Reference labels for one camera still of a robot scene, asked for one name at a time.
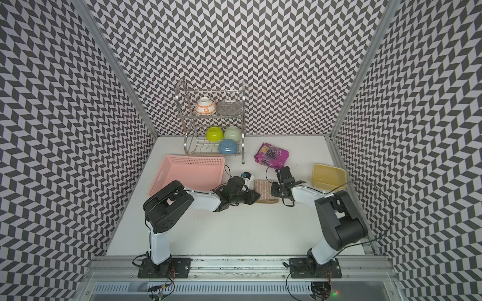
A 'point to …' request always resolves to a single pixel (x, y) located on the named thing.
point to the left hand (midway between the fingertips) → (258, 197)
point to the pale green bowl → (233, 132)
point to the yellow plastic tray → (327, 177)
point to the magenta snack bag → (268, 154)
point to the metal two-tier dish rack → (214, 120)
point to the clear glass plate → (229, 108)
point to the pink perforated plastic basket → (194, 172)
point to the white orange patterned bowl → (205, 106)
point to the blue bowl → (228, 147)
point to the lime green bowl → (214, 134)
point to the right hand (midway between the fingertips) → (276, 192)
